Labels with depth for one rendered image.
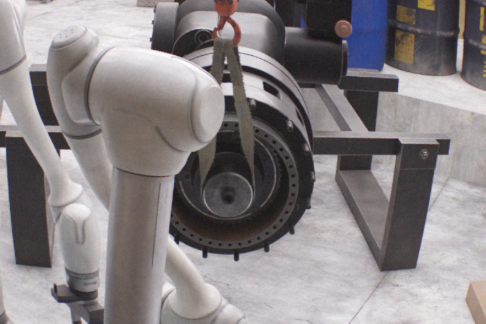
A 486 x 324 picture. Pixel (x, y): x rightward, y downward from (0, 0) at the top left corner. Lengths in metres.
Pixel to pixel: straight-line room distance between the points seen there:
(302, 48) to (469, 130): 1.50
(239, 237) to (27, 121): 1.08
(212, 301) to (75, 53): 0.58
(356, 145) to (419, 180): 0.34
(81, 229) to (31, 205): 1.83
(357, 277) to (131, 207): 2.73
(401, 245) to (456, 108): 1.35
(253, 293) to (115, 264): 2.46
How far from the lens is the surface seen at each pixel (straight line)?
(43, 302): 3.72
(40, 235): 3.93
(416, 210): 4.06
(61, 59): 1.46
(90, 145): 1.56
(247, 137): 2.66
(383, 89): 4.89
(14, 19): 1.91
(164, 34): 4.02
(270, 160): 2.83
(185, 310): 1.75
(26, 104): 1.95
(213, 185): 2.69
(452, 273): 4.20
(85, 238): 2.05
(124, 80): 1.39
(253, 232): 2.85
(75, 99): 1.46
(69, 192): 2.18
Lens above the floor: 1.92
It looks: 19 degrees down
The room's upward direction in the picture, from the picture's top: 4 degrees clockwise
